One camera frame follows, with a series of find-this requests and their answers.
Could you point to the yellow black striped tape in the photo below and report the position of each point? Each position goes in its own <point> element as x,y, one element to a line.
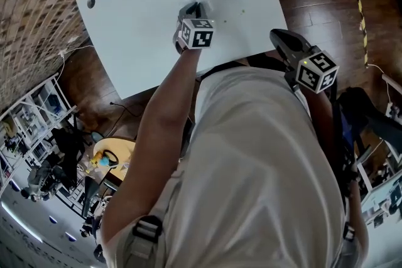
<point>361,25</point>

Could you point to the yellow bottle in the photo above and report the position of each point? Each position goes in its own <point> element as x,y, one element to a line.
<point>95,160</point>

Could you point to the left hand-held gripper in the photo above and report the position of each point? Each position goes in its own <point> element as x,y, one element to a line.
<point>201,39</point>

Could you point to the white rectangular table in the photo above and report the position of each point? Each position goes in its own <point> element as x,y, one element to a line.
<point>141,25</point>

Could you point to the round dark stool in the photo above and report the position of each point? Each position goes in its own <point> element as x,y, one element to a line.
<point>97,137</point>

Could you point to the black office chair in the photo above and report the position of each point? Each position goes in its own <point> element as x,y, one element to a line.
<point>69,150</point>
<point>370,116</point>

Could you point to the person's left forearm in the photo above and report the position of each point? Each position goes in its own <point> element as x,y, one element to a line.
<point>166,103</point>

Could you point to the person's white shirt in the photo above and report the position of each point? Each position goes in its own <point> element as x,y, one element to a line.
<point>251,172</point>

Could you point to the small blue object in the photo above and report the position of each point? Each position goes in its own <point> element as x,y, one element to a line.
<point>104,162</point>

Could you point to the round wooden table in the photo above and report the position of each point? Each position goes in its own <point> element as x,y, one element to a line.
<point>122,147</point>

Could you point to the white metal shelf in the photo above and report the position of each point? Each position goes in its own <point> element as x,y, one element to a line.
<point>34,122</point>

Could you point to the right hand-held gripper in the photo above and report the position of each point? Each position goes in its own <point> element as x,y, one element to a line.
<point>317,72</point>

